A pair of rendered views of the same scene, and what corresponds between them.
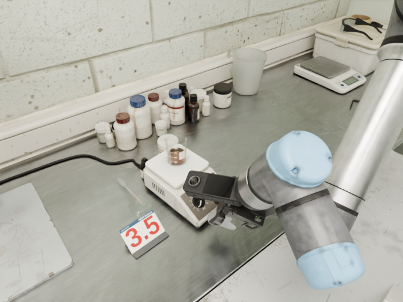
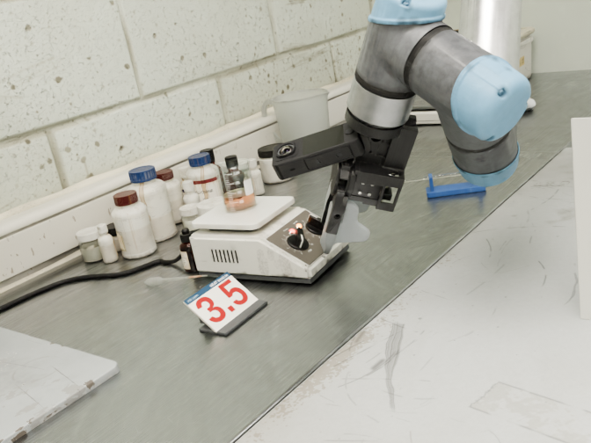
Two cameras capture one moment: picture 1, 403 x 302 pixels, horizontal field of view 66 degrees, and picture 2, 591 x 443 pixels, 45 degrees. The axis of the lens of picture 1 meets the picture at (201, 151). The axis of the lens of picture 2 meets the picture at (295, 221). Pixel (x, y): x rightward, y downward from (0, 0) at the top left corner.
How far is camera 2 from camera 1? 0.50 m
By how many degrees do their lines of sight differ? 22
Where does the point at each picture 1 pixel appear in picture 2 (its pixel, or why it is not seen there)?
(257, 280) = (432, 295)
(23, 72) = not seen: outside the picture
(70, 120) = (31, 232)
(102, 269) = (174, 359)
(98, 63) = (61, 135)
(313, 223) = (449, 50)
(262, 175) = (374, 46)
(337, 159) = not seen: hidden behind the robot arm
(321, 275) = (481, 93)
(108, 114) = (92, 221)
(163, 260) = (272, 323)
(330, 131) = not seen: hidden behind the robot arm
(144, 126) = (163, 214)
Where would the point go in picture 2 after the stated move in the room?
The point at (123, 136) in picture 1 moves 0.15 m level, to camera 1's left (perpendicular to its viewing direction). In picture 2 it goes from (134, 227) to (42, 249)
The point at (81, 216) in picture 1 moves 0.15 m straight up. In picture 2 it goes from (105, 330) to (74, 226)
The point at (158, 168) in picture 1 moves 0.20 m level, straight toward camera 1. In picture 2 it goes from (215, 221) to (265, 258)
